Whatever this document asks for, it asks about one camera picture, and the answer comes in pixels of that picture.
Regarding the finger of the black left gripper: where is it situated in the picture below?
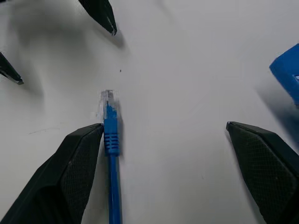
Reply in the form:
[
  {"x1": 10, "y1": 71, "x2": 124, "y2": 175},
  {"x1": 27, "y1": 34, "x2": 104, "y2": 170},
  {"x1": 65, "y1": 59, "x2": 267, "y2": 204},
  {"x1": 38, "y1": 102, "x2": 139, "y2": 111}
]
[
  {"x1": 0, "y1": 51, "x2": 24, "y2": 85},
  {"x1": 78, "y1": 0, "x2": 118, "y2": 36}
]

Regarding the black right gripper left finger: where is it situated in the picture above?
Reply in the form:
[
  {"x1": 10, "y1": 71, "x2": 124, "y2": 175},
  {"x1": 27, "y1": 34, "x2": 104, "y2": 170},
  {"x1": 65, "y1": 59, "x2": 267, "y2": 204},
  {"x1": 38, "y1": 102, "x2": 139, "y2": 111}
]
[{"x1": 0, "y1": 123, "x2": 104, "y2": 224}]

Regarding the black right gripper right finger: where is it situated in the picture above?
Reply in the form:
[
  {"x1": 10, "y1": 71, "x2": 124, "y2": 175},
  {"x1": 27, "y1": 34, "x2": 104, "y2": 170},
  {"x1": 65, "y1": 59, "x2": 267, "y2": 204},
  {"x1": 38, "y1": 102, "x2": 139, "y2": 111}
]
[{"x1": 226, "y1": 121, "x2": 299, "y2": 224}]

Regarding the blue ethernet cable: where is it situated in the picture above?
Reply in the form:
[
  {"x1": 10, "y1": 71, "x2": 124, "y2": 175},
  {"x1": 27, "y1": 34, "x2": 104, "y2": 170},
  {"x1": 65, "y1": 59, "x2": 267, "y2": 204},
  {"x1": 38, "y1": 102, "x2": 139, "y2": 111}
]
[{"x1": 97, "y1": 89, "x2": 124, "y2": 224}]

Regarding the blue plastic bin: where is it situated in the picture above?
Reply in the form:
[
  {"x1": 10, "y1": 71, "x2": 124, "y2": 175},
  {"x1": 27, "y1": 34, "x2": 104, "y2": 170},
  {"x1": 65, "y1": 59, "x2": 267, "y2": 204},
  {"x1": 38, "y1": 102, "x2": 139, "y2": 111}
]
[{"x1": 269, "y1": 43, "x2": 299, "y2": 105}]

